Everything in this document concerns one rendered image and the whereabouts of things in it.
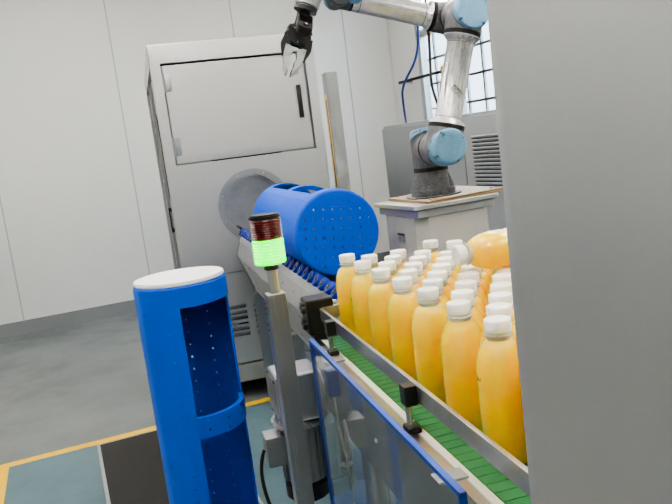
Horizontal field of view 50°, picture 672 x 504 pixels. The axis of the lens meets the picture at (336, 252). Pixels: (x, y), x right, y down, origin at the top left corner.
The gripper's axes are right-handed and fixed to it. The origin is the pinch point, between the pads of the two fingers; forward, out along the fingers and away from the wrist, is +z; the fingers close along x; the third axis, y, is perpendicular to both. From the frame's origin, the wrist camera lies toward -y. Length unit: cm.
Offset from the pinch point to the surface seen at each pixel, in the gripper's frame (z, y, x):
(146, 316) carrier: 82, -3, 22
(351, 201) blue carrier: 32.1, 7.7, -31.5
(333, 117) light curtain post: -3, 112, -39
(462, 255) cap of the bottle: 36, -95, -29
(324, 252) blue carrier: 50, 7, -27
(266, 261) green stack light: 48, -79, 4
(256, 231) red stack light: 43, -78, 7
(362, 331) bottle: 60, -65, -24
